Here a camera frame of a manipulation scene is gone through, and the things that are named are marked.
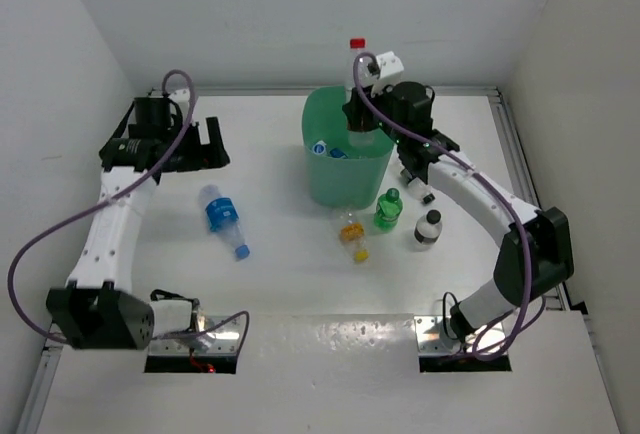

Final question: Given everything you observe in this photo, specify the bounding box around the red cap red label bottle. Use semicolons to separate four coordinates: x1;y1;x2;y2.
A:
343;37;376;150

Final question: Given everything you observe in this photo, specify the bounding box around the white cap blue label bottle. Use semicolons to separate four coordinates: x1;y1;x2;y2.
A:
311;139;349;159

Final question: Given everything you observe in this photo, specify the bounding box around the yellow cap orange label bottle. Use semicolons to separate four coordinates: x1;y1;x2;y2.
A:
332;208;369;264

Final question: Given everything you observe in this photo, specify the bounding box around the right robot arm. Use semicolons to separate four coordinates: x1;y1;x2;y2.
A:
342;81;574;343

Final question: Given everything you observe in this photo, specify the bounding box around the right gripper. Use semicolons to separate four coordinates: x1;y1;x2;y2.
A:
344;76;406;145

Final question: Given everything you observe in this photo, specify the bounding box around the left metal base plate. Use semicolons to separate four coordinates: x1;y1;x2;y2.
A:
147;318;245;357

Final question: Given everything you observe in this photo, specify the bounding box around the black label clear bottle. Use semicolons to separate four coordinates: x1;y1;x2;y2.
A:
400;168;435;205

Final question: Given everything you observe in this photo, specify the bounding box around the black cap small bottle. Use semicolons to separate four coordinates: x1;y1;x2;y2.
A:
414;209;442;251

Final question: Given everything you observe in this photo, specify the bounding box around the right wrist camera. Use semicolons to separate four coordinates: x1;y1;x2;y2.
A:
368;51;404;97

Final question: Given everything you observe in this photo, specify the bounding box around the green plastic bin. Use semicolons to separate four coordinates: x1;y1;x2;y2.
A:
301;86;394;209

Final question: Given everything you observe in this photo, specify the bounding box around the red wire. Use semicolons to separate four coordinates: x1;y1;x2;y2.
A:
188;351;217;374

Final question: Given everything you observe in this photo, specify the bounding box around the metal base plate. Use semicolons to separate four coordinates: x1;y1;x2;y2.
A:
414;315;506;357
147;318;245;357

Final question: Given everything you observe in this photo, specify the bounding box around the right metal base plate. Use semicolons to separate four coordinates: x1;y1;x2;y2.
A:
414;315;506;357

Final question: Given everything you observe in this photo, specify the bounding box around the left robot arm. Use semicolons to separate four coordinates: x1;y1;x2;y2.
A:
46;89;230;350

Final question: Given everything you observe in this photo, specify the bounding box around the green plastic bottle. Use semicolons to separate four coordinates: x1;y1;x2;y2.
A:
374;188;403;232

